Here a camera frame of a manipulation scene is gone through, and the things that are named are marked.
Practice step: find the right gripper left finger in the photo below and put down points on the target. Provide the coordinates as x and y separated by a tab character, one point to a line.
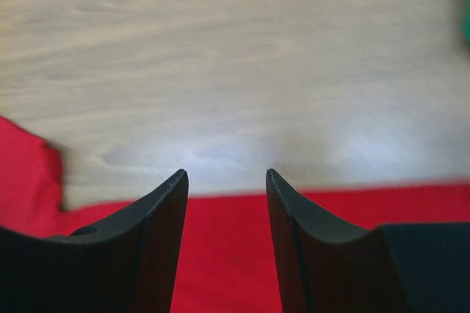
125	262

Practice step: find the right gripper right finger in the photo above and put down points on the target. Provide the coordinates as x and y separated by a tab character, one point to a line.
327	264

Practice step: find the red t shirt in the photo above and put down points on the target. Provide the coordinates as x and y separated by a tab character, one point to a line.
227	262

